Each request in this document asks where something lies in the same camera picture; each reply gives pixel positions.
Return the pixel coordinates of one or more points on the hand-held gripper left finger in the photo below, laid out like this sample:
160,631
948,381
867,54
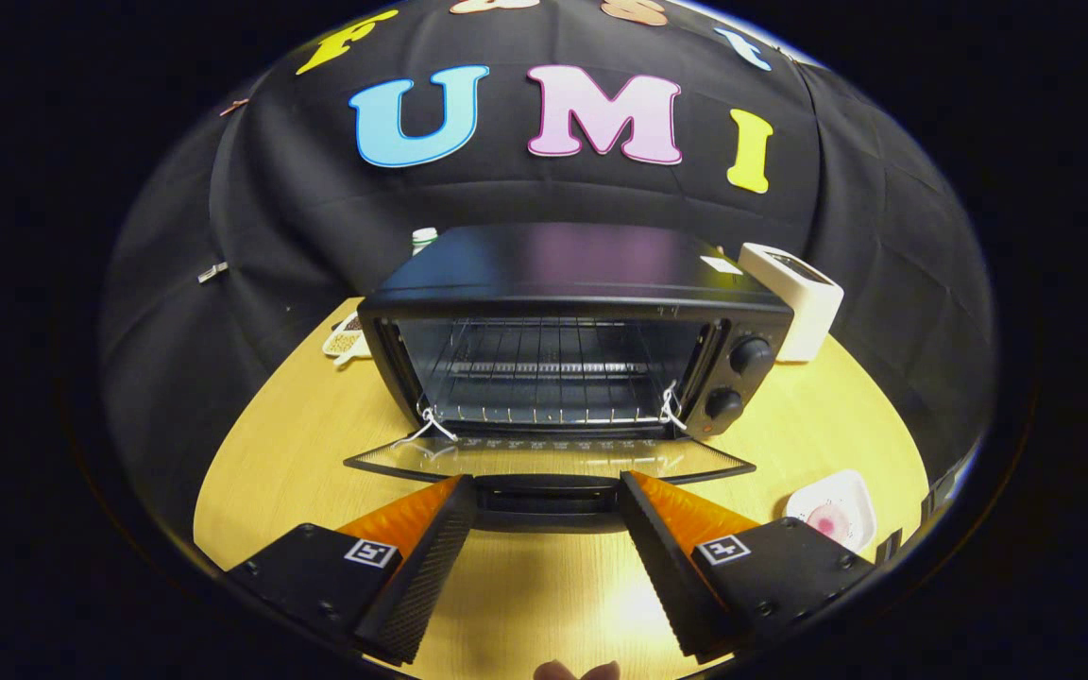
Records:
426,576

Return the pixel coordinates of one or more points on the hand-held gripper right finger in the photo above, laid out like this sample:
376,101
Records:
667,576

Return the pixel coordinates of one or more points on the white dish with snacks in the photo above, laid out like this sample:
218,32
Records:
346,342

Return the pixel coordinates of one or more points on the white bread toaster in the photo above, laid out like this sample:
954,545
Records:
808,302

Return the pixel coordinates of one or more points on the pink food slice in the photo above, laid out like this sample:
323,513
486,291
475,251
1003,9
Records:
827,520

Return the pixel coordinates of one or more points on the white square plate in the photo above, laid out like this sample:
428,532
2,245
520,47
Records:
851,496

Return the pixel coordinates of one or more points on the black toaster oven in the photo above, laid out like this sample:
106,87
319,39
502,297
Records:
563,264

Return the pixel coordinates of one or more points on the white clip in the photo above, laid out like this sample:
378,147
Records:
212,273

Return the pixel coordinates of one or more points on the red clip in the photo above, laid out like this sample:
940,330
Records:
233,107

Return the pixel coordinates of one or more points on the small white bottle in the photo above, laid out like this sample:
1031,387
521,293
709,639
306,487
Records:
424,241

